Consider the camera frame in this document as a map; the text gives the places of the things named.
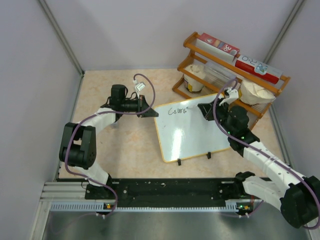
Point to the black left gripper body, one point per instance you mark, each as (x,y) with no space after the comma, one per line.
(141,103)

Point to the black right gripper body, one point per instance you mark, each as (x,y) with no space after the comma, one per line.
(222,113)

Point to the yellow framed whiteboard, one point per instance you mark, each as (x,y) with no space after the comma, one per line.
(184,133)

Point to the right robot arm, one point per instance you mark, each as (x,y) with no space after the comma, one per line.
(296,196)

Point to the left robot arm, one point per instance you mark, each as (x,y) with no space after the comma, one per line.
(78,149)

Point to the metal whiteboard stand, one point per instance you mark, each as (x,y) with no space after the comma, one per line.
(208,155)

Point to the white paper bag right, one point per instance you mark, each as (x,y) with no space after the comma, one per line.
(252,94)

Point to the clear plastic box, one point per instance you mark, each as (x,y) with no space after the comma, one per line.
(217,74)

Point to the red white wrap box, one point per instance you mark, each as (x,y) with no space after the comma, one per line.
(259,69)

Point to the red foil box upper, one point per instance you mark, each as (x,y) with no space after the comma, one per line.
(217,48)

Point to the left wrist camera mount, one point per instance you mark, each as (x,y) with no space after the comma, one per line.
(138,87)

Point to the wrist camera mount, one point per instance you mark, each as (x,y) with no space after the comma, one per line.
(138,87)
(231,94)

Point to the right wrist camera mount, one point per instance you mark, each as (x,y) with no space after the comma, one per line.
(231,94)

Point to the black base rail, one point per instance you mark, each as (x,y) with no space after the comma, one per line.
(169,192)

